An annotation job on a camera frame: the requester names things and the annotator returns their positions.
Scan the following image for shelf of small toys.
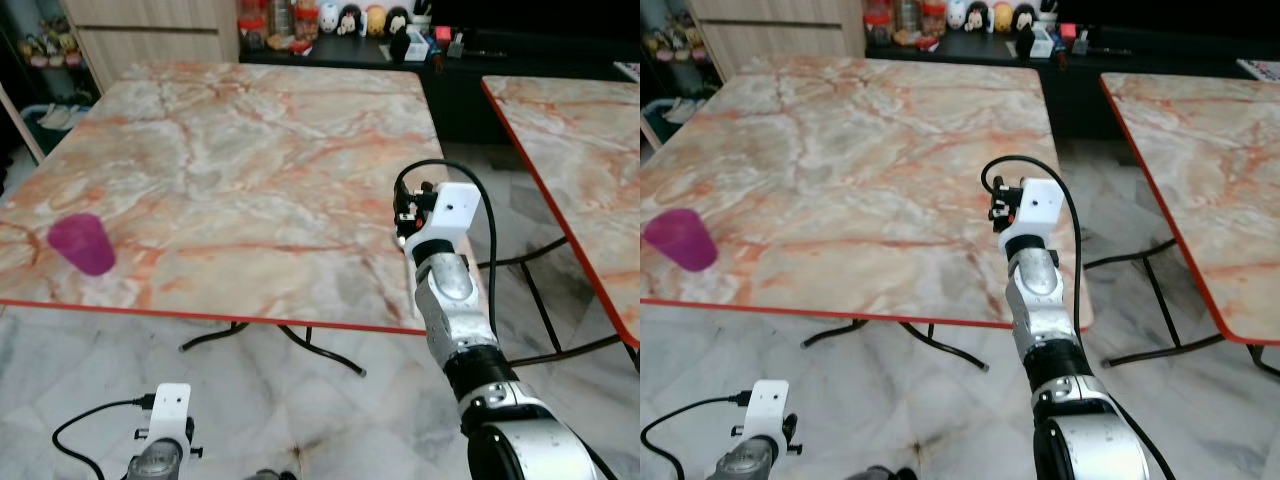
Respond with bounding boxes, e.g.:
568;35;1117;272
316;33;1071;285
14;14;83;70
642;14;704;65

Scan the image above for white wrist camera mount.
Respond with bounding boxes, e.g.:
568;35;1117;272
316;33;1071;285
1000;178;1068;242
745;379;792;447
404;183;483;247
140;383;193;447

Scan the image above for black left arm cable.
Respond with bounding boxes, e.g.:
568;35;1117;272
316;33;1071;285
51;397;153;480
640;393;754;480

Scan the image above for black television screen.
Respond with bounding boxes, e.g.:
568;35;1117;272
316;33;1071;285
432;0;641;59
1058;0;1280;57

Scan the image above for basket with white shoes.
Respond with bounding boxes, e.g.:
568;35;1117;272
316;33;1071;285
641;95;713;151
20;100;99;157

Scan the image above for red-lidded snack jar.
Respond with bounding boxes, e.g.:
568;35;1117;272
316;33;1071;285
866;2;894;47
239;2;267;51

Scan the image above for light wooden cabinet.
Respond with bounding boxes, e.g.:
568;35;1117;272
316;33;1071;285
685;0;869;83
60;0;241;93

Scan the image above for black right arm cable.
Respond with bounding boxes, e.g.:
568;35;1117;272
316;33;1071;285
392;159;500;333
980;154;1087;333

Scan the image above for large marble red-edged table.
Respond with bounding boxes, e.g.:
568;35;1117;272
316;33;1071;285
640;55;1096;332
0;62;477;337

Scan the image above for marble red-edged side table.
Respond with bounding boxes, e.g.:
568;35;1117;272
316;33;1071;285
1099;72;1280;347
480;75;641;347

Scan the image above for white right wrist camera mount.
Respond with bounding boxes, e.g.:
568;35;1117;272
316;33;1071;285
404;183;483;247
1000;178;1068;242

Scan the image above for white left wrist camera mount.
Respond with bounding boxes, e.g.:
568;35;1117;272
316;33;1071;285
140;383;193;447
745;379;792;447

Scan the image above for black metal table legs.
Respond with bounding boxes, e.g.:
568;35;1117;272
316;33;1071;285
801;319;992;372
477;237;641;371
179;321;367;378
1082;238;1280;378

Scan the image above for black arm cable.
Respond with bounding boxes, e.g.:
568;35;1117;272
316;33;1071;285
980;154;1087;333
640;393;754;480
392;159;500;333
51;397;153;480

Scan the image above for purple plastic cup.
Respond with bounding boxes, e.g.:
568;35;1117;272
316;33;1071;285
47;212;117;277
642;208;718;272

